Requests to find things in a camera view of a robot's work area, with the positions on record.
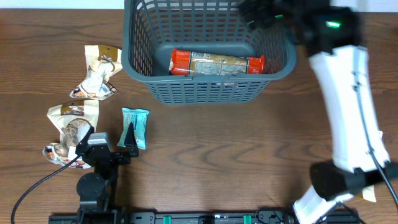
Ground tissue multipack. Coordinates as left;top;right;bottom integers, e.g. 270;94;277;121
164;74;250;89

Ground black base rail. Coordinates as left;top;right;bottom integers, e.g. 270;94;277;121
48;210;361;224

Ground black cable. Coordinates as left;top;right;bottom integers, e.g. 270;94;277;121
11;154;82;224

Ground grey plastic basket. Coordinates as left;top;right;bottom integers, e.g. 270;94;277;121
121;0;297;105

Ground teal snack packet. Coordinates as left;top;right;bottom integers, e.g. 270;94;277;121
118;108;150;150

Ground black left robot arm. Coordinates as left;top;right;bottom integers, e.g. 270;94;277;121
75;124;139;213

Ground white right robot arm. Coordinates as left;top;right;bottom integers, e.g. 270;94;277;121
238;0;397;223

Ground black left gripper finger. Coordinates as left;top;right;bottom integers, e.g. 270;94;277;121
80;126;95;146
124;123;137;151

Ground beige snack pouch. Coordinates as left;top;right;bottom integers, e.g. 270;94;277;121
70;45;123;100
360;130;385;203
42;100;99;169

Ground spaghetti packet orange ends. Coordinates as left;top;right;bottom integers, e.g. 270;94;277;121
169;49;265;77

